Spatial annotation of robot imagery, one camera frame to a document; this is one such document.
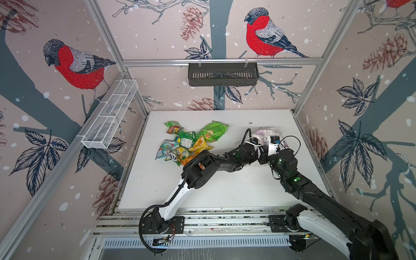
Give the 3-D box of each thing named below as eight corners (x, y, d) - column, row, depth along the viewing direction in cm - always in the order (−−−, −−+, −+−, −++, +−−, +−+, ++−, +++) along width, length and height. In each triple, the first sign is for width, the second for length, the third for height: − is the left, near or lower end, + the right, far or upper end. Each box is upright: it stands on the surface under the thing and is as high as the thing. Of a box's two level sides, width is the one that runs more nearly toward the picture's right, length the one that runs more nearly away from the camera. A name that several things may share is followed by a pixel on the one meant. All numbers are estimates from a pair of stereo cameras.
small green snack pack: (176, 148, 103) (174, 143, 99) (178, 135, 111) (177, 130, 106) (195, 148, 103) (194, 143, 99) (196, 135, 111) (196, 130, 106)
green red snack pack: (165, 136, 109) (162, 130, 104) (167, 126, 115) (165, 121, 110) (180, 136, 109) (178, 130, 104) (181, 126, 115) (180, 121, 110)
